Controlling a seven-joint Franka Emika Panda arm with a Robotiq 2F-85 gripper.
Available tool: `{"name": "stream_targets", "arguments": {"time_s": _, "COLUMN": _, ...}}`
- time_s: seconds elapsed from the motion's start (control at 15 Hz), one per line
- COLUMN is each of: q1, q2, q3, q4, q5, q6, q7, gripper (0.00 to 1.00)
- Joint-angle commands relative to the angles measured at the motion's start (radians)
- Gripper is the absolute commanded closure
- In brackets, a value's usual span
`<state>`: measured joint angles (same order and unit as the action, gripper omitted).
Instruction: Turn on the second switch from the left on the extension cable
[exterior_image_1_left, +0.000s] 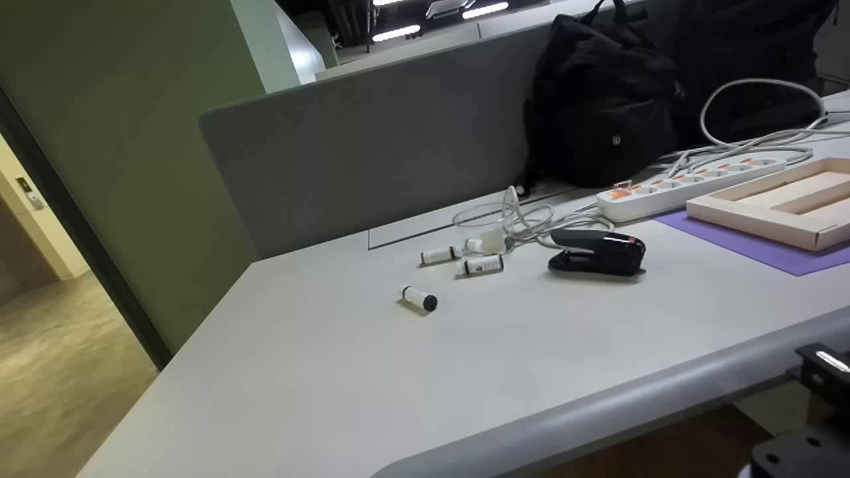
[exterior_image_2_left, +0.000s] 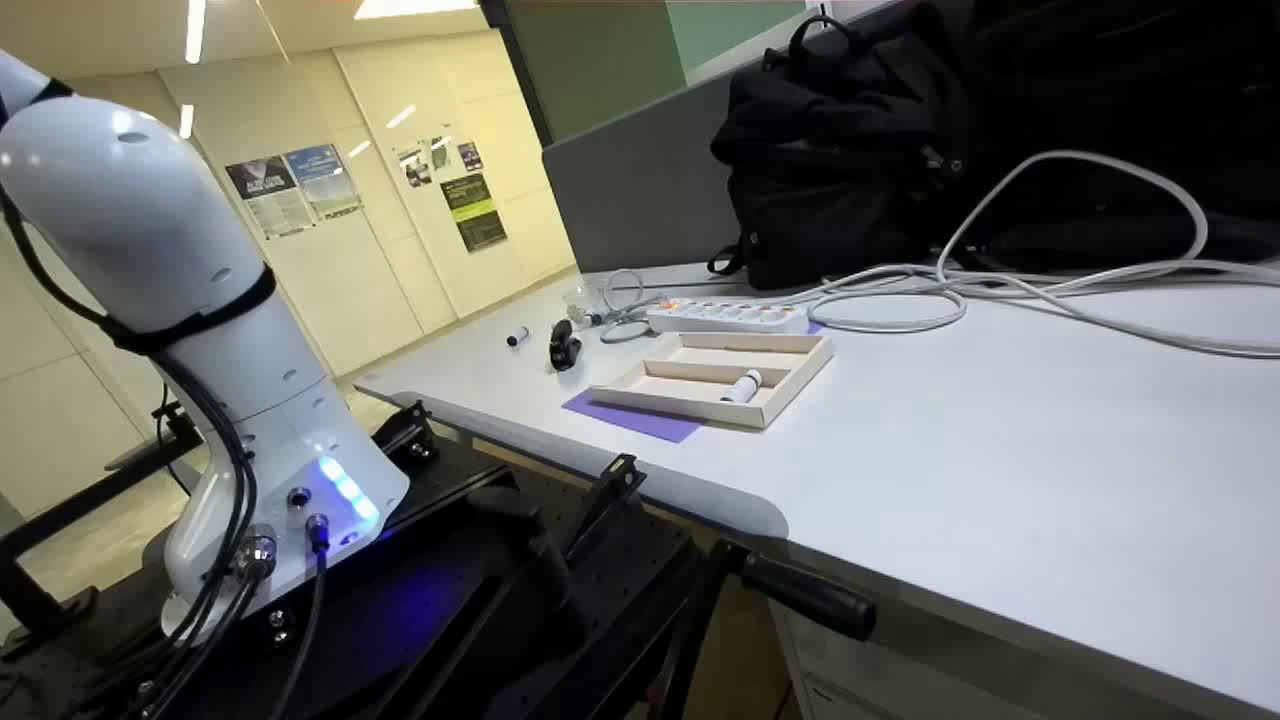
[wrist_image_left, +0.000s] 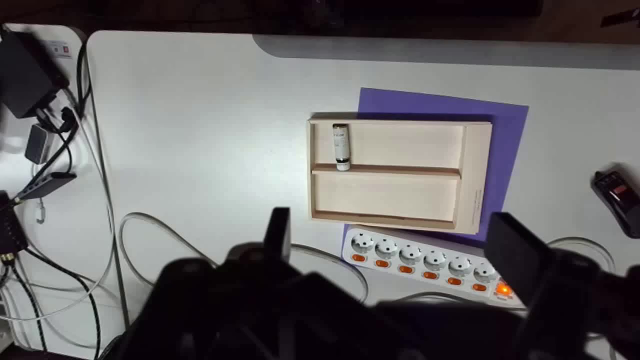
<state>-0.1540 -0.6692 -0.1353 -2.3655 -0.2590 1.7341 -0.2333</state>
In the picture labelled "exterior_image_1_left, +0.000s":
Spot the grey desk partition panel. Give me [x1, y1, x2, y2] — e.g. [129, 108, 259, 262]
[197, 0, 644, 259]

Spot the white power strip cord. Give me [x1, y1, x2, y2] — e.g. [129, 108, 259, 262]
[450, 182, 618, 253]

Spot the black stapler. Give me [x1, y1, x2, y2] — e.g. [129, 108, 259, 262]
[545, 225, 649, 279]

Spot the small white plug adapter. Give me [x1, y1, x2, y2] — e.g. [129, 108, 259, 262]
[462, 225, 511, 258]

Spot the light wooden frame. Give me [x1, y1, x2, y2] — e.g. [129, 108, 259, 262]
[685, 156, 850, 254]

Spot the beige door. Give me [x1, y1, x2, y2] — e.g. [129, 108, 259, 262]
[0, 129, 94, 287]

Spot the fluorescent ceiling light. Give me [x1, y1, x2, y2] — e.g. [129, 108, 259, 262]
[461, 0, 514, 24]
[371, 22, 425, 46]

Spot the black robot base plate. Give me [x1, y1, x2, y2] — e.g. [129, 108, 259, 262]
[740, 423, 850, 478]

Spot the white multi-socket power strip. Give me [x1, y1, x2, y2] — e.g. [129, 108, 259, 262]
[594, 149, 818, 225]

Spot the white cylinder with black cap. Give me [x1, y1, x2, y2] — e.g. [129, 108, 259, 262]
[396, 281, 442, 315]
[417, 243, 462, 267]
[461, 253, 507, 279]

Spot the thick white looped cable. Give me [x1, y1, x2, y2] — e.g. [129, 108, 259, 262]
[663, 77, 850, 176]

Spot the black backpack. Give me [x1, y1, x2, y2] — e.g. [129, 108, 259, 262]
[521, 0, 691, 194]

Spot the dark fabric bag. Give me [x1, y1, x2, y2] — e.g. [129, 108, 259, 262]
[679, 0, 841, 149]

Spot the purple mat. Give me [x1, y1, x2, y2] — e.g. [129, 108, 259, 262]
[657, 208, 850, 279]

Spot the black metal clamp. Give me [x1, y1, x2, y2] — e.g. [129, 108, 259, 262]
[796, 342, 850, 412]

